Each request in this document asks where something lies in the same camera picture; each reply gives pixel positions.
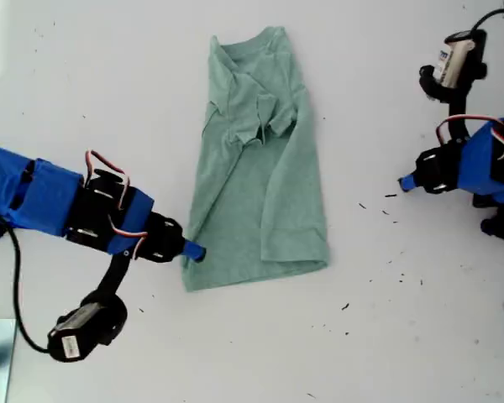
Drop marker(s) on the green t-shirt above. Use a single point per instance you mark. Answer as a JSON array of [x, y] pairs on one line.
[[285, 189]]

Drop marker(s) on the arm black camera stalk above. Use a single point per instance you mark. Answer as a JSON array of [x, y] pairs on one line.
[[458, 121], [113, 275]]

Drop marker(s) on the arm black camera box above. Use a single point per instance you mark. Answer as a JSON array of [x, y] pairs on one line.
[[84, 327], [458, 59]]

